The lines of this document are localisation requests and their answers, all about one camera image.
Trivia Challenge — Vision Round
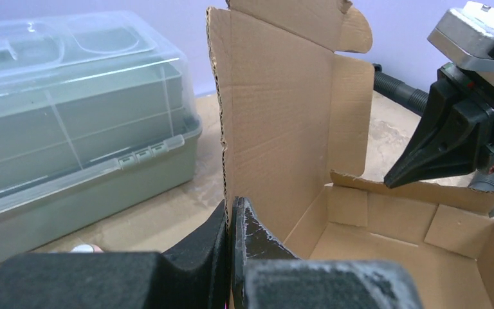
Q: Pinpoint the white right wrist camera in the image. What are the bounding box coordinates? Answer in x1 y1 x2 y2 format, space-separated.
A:
428 1 494 87

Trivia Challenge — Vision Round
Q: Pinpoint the black corrugated hose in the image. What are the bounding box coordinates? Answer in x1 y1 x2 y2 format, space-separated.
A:
372 64 494 218

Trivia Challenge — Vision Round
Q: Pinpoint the brown cardboard box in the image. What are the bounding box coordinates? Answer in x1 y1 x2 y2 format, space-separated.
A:
206 1 494 308

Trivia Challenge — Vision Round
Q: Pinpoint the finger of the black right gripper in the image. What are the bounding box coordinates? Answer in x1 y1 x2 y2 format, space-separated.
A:
384 79 494 188

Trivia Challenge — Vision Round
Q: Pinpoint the clear plastic storage bin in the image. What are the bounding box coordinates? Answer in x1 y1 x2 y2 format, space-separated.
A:
0 11 202 263

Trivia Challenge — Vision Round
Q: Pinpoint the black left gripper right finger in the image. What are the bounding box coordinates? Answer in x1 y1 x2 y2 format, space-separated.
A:
230 197 423 308

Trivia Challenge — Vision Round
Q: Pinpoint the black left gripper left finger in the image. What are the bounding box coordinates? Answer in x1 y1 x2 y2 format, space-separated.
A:
0 203 230 308

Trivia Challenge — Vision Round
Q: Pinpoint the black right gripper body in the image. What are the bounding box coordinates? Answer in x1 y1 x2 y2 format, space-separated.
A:
439 64 494 174

